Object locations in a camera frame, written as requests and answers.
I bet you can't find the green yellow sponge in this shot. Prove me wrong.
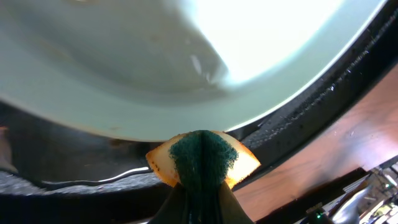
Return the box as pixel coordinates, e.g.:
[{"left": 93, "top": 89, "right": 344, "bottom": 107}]
[{"left": 146, "top": 130, "right": 261, "bottom": 224}]

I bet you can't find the light blue plate top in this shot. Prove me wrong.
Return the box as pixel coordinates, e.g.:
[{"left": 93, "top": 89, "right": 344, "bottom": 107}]
[{"left": 1, "top": 0, "right": 385, "bottom": 141}]

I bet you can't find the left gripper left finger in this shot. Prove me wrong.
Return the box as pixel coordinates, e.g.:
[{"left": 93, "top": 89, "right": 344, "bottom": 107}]
[{"left": 148, "top": 184, "right": 188, "bottom": 224}]

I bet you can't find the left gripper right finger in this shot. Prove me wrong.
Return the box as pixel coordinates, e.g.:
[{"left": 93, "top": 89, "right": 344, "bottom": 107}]
[{"left": 218, "top": 182, "right": 254, "bottom": 224}]

